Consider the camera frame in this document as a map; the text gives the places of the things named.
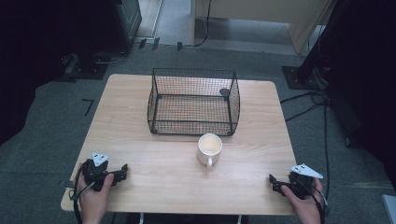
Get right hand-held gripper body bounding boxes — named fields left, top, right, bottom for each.
left=287, top=163, right=324, bottom=201

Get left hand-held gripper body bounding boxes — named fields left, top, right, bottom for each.
left=81, top=151, right=115, bottom=192

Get white ceramic cup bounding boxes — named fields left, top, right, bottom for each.
left=195, top=133, right=223, bottom=169

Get black wire mesh basket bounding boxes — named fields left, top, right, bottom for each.
left=147, top=67, right=241, bottom=136

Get person's right hand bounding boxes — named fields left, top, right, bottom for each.
left=280, top=177, right=325, bottom=224

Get person's left hand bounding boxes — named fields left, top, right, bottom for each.
left=76, top=162, right=116, bottom=222

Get white box corner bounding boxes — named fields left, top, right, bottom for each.
left=381, top=194, right=396, bottom=224

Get black curtain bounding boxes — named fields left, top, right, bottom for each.
left=295, top=0, right=396, bottom=190

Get dark equipment cabinet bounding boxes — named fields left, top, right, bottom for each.
left=83, top=0, right=143, bottom=54

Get beige wooden cabinet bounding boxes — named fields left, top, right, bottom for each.
left=191, top=0, right=334, bottom=55

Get right hand-held gripper black cable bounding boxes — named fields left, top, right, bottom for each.
left=296, top=178, right=329, bottom=224

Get hand-held gripper black cable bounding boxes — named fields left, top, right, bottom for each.
left=68, top=163, right=95, bottom=224
left=296, top=178, right=329, bottom=224

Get left hand-held gripper black cable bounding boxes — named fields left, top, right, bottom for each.
left=68, top=163, right=95, bottom=224

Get black floor cables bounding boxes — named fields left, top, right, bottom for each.
left=279, top=89, right=332, bottom=200

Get black stand base plate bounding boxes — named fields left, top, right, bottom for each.
left=281, top=65, right=329, bottom=91
left=55, top=51, right=109, bottom=84

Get grey looped floor cable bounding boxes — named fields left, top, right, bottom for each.
left=92, top=49, right=129, bottom=65

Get black hanging cable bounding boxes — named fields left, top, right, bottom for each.
left=192, top=0, right=213, bottom=49

